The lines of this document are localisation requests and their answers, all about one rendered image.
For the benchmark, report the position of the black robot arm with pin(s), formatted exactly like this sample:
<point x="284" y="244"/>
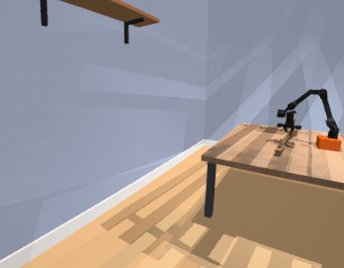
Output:
<point x="330" y="122"/>

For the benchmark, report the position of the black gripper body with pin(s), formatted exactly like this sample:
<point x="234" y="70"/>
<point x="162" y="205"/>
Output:
<point x="289" y="120"/>

